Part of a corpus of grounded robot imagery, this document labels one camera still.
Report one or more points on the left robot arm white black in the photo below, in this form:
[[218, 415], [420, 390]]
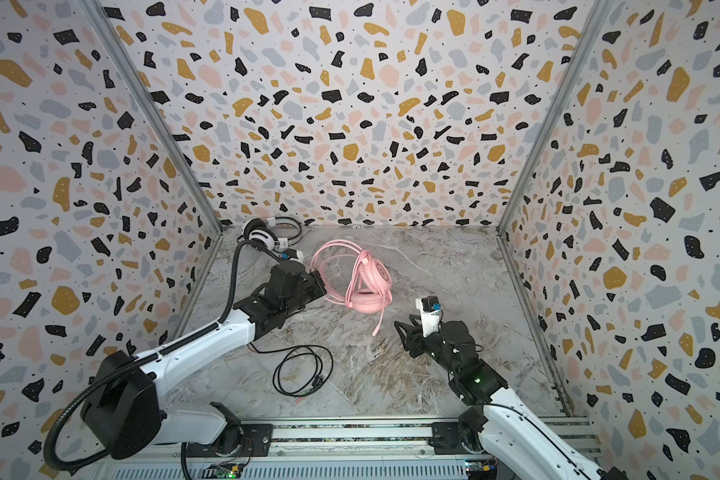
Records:
[[131, 412]]

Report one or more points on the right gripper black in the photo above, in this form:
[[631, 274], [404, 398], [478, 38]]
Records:
[[418, 341]]

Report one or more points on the white black headphones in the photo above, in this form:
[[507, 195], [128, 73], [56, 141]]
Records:
[[275, 233]]

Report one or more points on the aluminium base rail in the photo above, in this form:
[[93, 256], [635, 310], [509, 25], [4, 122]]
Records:
[[331, 448]]

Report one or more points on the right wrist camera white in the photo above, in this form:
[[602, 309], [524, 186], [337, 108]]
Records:
[[430, 312]]

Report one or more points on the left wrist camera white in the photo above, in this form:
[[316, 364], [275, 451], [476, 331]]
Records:
[[292, 254]]

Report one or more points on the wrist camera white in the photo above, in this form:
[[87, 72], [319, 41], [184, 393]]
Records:
[[292, 254], [430, 312]]

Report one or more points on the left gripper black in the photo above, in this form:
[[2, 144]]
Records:
[[319, 287]]

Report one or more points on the pink headphones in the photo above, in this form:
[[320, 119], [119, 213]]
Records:
[[370, 286]]

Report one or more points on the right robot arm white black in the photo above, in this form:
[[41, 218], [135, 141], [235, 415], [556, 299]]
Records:
[[497, 421]]

